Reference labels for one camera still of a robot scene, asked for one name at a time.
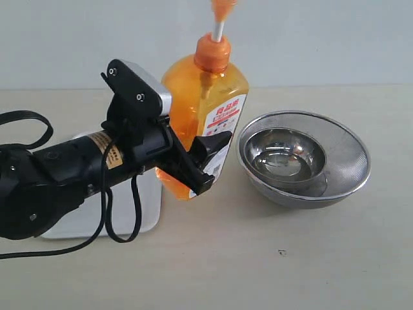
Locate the small stainless steel bowl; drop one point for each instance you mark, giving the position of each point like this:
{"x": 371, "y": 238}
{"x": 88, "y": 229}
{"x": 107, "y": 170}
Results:
{"x": 286, "y": 159}

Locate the white rectangular foam tray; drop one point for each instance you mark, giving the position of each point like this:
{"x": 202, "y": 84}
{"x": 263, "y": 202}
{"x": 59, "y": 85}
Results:
{"x": 89, "y": 174}

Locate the steel mesh colander bowl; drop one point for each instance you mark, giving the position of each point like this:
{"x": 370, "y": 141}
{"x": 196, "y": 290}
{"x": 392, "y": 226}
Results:
{"x": 348, "y": 161}

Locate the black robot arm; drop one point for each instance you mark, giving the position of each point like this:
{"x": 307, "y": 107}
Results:
{"x": 39, "y": 187}

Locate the orange pump soap bottle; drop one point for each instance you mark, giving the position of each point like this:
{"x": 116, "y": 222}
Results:
{"x": 208, "y": 91}

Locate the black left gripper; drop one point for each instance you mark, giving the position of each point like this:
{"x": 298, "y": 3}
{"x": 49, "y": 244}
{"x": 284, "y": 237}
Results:
{"x": 155, "y": 145}

